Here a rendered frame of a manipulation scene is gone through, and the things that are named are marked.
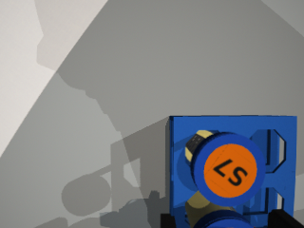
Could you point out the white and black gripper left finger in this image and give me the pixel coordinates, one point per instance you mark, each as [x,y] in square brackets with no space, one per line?
[167,221]

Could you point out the grey flat mat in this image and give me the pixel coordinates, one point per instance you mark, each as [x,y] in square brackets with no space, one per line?
[94,150]

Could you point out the blue tube rack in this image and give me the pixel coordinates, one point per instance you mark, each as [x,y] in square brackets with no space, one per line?
[264,131]

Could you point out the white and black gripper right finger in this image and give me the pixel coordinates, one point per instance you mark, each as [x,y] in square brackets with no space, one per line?
[278,218]

